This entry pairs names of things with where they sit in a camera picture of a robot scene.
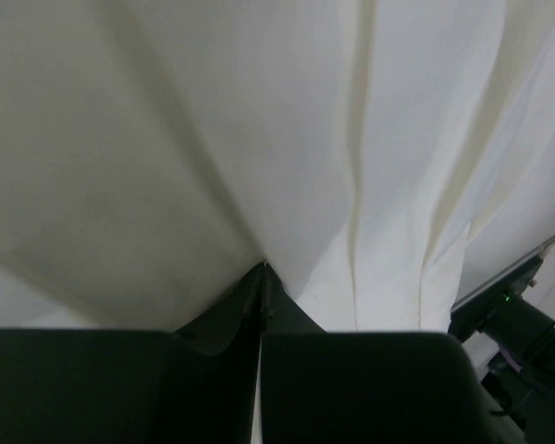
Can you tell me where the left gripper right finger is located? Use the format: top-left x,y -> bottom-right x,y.
260,267 -> 500,443

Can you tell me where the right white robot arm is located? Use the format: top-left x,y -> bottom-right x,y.
449,255 -> 555,443

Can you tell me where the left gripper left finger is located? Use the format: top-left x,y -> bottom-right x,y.
0,265 -> 264,443

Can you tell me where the aluminium table edge rail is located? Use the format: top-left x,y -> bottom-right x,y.
450,234 -> 555,313

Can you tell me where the white skirt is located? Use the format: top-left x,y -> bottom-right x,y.
0,1 -> 555,346

